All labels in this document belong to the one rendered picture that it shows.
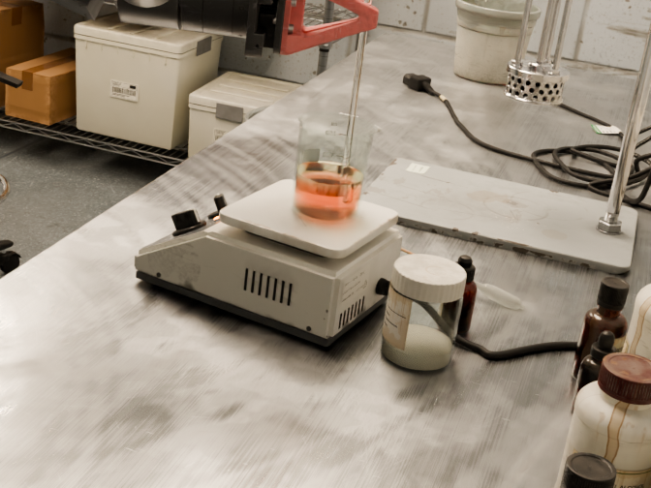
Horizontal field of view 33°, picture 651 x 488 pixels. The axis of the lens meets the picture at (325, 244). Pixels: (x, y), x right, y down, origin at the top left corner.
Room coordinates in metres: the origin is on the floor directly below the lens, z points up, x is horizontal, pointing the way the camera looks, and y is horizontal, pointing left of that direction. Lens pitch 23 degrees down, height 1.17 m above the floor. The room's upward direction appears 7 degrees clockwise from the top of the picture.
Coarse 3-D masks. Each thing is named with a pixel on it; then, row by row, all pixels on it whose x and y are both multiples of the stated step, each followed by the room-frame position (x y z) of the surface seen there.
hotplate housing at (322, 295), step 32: (224, 224) 0.86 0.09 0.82; (160, 256) 0.85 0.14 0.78; (192, 256) 0.84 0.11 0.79; (224, 256) 0.83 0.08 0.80; (256, 256) 0.81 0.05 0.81; (288, 256) 0.81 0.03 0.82; (320, 256) 0.81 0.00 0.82; (352, 256) 0.82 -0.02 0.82; (384, 256) 0.86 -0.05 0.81; (192, 288) 0.84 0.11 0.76; (224, 288) 0.83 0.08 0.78; (256, 288) 0.81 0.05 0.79; (288, 288) 0.80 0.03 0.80; (320, 288) 0.79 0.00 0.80; (352, 288) 0.81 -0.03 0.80; (384, 288) 0.85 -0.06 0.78; (256, 320) 0.81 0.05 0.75; (288, 320) 0.80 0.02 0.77; (320, 320) 0.79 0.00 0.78; (352, 320) 0.82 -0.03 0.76
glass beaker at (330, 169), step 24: (312, 120) 0.89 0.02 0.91; (336, 120) 0.90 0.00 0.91; (360, 120) 0.89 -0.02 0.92; (312, 144) 0.85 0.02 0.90; (336, 144) 0.84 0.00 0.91; (360, 144) 0.85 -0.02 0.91; (312, 168) 0.84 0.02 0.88; (336, 168) 0.84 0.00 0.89; (360, 168) 0.85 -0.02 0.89; (312, 192) 0.84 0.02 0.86; (336, 192) 0.84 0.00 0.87; (360, 192) 0.86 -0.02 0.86; (312, 216) 0.84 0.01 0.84; (336, 216) 0.84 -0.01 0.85
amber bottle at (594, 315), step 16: (608, 288) 0.79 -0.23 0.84; (624, 288) 0.79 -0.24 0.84; (608, 304) 0.79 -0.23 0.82; (624, 304) 0.79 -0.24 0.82; (592, 320) 0.79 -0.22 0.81; (608, 320) 0.79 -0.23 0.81; (624, 320) 0.79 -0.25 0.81; (592, 336) 0.79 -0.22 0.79; (624, 336) 0.79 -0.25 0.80; (576, 352) 0.80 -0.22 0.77; (576, 368) 0.79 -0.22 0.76
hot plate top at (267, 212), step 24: (264, 192) 0.90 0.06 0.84; (288, 192) 0.91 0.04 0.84; (240, 216) 0.84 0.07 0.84; (264, 216) 0.84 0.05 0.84; (288, 216) 0.85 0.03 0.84; (360, 216) 0.87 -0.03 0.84; (384, 216) 0.88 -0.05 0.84; (288, 240) 0.81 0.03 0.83; (312, 240) 0.80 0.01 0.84; (336, 240) 0.81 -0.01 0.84; (360, 240) 0.82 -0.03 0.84
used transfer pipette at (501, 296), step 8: (480, 288) 0.92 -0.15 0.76; (488, 288) 0.92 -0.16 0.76; (496, 288) 0.92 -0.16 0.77; (488, 296) 0.92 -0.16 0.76; (496, 296) 0.92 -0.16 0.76; (504, 296) 0.92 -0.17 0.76; (512, 296) 0.92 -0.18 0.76; (504, 304) 0.91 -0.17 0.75; (512, 304) 0.91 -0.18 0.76; (520, 304) 0.91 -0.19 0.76
